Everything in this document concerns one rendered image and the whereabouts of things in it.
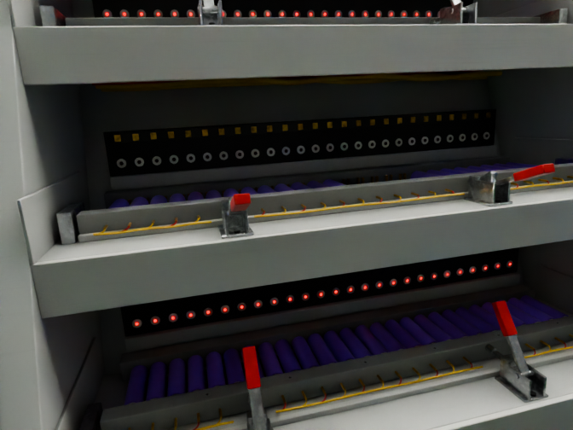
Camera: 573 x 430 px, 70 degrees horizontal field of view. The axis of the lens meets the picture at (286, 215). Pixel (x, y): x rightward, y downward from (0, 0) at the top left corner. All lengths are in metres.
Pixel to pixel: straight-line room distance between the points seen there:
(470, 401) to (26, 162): 0.45
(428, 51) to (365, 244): 0.21
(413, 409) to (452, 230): 0.18
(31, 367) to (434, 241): 0.35
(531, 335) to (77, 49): 0.55
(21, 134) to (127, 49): 0.11
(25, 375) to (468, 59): 0.49
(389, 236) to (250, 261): 0.13
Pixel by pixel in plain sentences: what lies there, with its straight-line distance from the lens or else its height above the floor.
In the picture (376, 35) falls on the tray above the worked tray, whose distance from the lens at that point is 0.44.
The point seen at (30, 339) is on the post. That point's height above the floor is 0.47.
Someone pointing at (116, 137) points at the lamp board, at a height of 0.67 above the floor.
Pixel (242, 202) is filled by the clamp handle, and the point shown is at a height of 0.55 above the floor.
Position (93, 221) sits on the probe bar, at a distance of 0.40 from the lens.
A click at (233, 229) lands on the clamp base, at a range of 0.37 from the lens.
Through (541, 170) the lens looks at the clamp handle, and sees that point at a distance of 0.42.
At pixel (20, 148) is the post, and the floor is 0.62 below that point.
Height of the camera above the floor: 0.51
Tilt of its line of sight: 5 degrees up
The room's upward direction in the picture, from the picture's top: 8 degrees counter-clockwise
